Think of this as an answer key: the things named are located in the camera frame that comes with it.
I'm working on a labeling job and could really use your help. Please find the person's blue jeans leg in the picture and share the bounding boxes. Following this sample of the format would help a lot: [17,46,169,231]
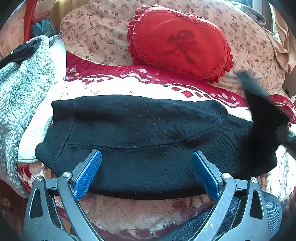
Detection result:
[158,192,282,241]

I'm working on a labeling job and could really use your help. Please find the black garment on fleece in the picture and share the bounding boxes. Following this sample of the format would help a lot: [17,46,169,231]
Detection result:
[0,40,41,69]

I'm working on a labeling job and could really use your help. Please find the red and white plush blanket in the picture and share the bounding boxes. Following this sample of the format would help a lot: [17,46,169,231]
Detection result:
[14,52,296,241]

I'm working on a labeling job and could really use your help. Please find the teal patterned bag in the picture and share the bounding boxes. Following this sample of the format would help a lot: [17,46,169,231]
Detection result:
[31,17,58,38]

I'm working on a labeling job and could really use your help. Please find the grey fleece jacket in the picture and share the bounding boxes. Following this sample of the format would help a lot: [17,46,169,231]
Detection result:
[1,34,64,196]

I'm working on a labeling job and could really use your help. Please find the beige curtain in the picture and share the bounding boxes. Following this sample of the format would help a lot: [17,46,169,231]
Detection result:
[267,3,295,73]

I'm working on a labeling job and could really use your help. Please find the red heart ruffled pillow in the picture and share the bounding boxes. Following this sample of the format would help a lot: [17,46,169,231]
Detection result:
[127,5,234,83]

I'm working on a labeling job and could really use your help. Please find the floral beige quilt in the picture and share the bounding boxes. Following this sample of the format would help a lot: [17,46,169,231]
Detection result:
[60,1,285,94]

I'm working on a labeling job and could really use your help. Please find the black knit pants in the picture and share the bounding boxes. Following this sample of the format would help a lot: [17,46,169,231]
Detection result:
[35,80,290,200]

